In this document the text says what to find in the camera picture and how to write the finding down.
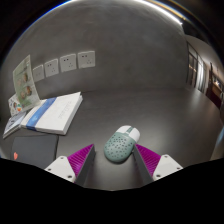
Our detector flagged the dark-framed glass doors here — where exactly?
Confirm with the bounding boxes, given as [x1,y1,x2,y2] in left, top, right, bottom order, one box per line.
[185,41,224,111]

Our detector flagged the green and white perforated mouse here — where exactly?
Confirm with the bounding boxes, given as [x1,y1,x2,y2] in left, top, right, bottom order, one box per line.
[103,124,141,164]

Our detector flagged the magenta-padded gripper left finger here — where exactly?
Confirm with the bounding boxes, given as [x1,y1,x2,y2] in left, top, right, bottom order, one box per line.
[44,143,97,187]

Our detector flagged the white ceiling light strip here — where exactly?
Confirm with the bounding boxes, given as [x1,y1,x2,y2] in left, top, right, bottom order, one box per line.
[39,0,185,26]

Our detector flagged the white card with colourful stickers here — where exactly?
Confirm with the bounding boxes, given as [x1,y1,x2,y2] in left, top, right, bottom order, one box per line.
[7,93,23,118]

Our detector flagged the thick white blue-banded book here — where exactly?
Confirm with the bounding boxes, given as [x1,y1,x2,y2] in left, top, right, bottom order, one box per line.
[20,91,84,136]

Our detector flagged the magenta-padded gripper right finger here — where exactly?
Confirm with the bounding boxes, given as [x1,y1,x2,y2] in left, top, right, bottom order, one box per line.
[132,143,184,185]

